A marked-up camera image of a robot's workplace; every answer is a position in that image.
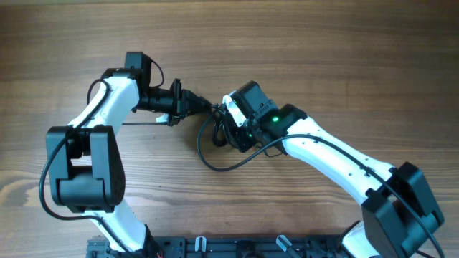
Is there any black USB cable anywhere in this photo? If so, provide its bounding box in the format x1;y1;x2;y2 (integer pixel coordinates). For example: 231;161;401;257
197;102;284;172

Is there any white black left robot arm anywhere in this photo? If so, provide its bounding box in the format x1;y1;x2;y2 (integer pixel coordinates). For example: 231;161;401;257
39;52;212;257

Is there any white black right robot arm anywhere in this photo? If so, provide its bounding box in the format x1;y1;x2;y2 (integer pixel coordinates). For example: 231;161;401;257
222;81;445;257

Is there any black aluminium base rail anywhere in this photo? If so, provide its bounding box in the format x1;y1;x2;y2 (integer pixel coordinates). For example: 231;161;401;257
85;234;359;258

